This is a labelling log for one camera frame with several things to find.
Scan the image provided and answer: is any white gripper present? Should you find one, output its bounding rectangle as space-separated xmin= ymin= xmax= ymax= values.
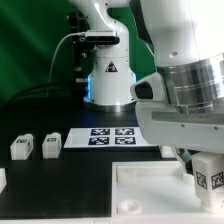
xmin=130 ymin=72 xmax=224 ymax=175

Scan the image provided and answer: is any white square tabletop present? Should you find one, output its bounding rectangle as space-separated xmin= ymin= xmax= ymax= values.
xmin=111 ymin=161 xmax=224 ymax=224

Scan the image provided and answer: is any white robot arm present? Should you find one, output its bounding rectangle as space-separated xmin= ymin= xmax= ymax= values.
xmin=70 ymin=0 xmax=224 ymax=154

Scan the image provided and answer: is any white marker sheet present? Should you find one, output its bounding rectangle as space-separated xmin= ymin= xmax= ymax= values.
xmin=64 ymin=127 xmax=149 ymax=148

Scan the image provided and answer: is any white part left edge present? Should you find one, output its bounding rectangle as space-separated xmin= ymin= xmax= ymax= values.
xmin=0 ymin=168 xmax=7 ymax=194

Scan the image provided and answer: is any black cable bundle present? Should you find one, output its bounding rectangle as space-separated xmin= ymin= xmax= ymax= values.
xmin=0 ymin=81 xmax=88 ymax=111

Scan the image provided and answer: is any black camera on base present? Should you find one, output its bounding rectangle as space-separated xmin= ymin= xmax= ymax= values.
xmin=85 ymin=30 xmax=120 ymax=45

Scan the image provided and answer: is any white camera cable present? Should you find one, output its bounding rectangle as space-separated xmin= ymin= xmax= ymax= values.
xmin=48 ymin=31 xmax=87 ymax=83

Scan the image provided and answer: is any black camera stand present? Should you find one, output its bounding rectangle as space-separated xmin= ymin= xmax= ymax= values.
xmin=67 ymin=12 xmax=89 ymax=84

